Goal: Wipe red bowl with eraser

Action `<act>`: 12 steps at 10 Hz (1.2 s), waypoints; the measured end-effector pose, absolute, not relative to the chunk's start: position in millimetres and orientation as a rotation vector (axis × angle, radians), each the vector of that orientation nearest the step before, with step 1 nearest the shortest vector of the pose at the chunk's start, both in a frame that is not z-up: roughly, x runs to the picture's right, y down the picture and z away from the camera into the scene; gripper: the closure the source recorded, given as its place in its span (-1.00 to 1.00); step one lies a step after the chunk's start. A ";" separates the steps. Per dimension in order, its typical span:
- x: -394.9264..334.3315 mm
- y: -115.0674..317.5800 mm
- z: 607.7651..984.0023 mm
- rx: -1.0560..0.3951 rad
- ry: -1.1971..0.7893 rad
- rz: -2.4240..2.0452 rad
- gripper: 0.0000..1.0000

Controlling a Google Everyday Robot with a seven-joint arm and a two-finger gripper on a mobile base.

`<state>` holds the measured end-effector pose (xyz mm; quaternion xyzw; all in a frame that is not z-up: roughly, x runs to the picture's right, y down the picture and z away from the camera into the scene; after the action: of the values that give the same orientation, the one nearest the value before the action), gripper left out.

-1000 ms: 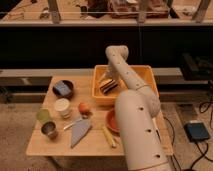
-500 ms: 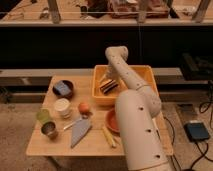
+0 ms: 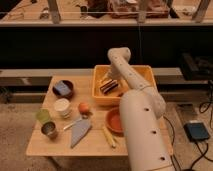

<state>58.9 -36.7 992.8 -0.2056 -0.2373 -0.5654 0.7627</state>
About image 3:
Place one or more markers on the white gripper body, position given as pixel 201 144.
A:
pixel 113 73

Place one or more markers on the striped dark eraser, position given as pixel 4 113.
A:
pixel 107 87

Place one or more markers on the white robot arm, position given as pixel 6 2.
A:
pixel 140 108

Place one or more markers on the red bowl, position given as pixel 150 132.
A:
pixel 113 122

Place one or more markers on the dark brown bowl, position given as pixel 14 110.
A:
pixel 66 96

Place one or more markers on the yellow plastic bin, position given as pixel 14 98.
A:
pixel 113 98

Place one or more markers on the orange fruit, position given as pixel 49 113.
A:
pixel 84 108

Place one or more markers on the blue sponge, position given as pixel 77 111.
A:
pixel 63 88

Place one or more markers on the white cup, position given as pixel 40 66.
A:
pixel 62 107

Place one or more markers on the yellow corn cob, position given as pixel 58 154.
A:
pixel 109 137

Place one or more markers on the grey blue spatula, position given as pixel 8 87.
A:
pixel 79 128

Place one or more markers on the wooden table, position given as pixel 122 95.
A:
pixel 93 144

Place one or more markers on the green plastic cup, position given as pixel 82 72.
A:
pixel 43 116

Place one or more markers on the metal cup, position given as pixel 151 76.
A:
pixel 49 130

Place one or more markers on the black foot pedal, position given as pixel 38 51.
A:
pixel 196 132

